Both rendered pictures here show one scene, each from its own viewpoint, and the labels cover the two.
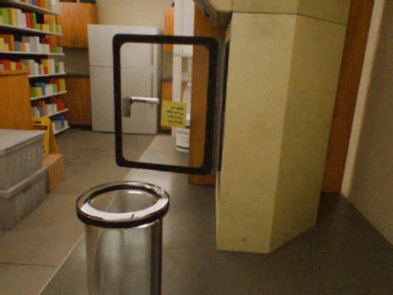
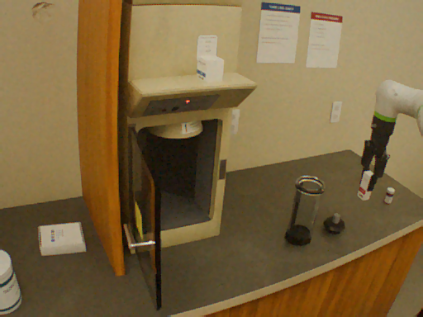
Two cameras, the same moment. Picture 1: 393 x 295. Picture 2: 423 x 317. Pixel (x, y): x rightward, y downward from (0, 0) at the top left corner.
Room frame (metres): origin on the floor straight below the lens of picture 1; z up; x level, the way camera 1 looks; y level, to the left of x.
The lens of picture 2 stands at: (1.25, 0.91, 1.80)
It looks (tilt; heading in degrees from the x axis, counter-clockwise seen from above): 26 degrees down; 239
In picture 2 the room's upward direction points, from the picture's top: 5 degrees clockwise
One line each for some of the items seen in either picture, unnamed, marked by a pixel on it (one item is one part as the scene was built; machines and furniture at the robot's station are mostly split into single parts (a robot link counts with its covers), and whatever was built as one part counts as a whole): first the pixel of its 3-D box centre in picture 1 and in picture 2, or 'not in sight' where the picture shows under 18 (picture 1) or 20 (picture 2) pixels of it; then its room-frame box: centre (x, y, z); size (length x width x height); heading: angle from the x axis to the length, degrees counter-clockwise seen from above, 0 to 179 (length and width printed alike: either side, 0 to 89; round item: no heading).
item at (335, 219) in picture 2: not in sight; (335, 222); (0.19, 0.11, 0.97); 0.09 x 0.09 x 0.07
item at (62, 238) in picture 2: not in sight; (61, 238); (1.13, -0.19, 0.96); 0.16 x 0.12 x 0.04; 173
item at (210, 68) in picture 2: not in sight; (210, 68); (0.72, 0.00, 1.54); 0.05 x 0.05 x 0.06; 0
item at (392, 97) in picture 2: not in sight; (391, 99); (0.05, 0.13, 1.46); 0.13 x 0.11 x 0.14; 127
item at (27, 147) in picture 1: (4, 157); not in sight; (2.48, 1.55, 0.49); 0.60 x 0.42 x 0.33; 178
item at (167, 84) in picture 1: (163, 107); (142, 220); (0.94, 0.10, 1.19); 0.30 x 0.01 x 0.40; 80
